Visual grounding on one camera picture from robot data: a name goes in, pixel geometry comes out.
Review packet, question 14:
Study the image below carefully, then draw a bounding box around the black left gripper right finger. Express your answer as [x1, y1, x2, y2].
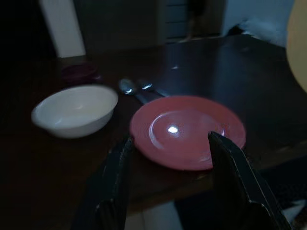
[207, 131, 292, 230]

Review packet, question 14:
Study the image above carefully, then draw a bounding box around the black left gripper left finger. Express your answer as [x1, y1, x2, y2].
[71, 136, 133, 230]

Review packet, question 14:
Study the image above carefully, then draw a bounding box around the pink plate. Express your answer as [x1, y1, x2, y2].
[129, 95, 247, 172]

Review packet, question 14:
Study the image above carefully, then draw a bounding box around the white bowl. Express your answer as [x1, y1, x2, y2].
[31, 85, 119, 139]

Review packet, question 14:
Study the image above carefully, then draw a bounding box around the silver metal spoon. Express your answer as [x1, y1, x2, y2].
[118, 79, 147, 104]

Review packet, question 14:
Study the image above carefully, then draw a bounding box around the silver metal fork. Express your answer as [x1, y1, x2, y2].
[136, 79, 169, 98]

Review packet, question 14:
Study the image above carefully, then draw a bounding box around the purple cup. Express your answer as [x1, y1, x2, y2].
[60, 63, 103, 84]

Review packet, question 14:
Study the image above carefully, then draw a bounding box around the grey door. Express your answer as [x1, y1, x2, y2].
[81, 0, 166, 50]

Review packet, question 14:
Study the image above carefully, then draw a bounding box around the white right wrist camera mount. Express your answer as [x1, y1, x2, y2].
[286, 0, 307, 93]

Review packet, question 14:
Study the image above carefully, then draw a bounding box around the white door frame post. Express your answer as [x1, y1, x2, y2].
[39, 0, 86, 58]

